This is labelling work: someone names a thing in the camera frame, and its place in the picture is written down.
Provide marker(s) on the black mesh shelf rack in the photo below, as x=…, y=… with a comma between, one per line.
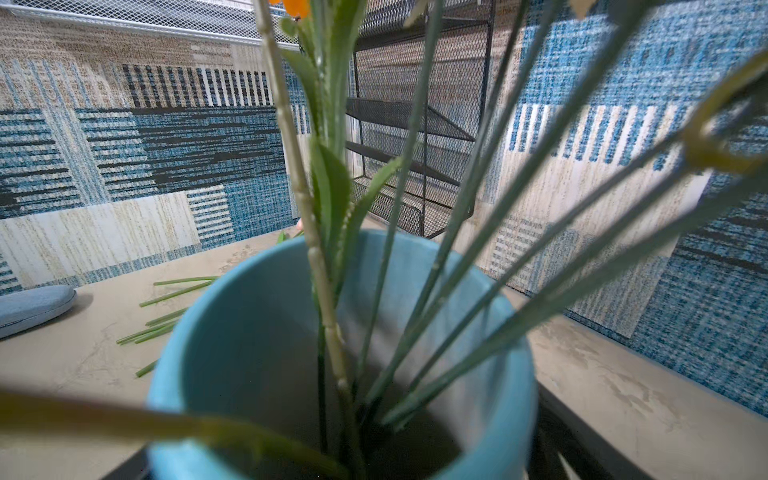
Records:
x=384, y=76

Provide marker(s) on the orange marigold flower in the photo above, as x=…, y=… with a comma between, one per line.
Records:
x=327, y=32

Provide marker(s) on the tulip bunch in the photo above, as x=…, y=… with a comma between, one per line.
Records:
x=140, y=326

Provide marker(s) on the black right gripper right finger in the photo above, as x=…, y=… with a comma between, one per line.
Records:
x=562, y=440

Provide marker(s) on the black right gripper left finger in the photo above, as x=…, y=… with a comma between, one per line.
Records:
x=134, y=468

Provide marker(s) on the cream sunflower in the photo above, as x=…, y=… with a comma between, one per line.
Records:
x=219, y=344

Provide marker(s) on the blue rose bouquet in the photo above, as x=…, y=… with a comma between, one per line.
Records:
x=616, y=173

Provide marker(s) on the grey blue glasses case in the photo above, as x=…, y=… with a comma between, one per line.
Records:
x=24, y=310

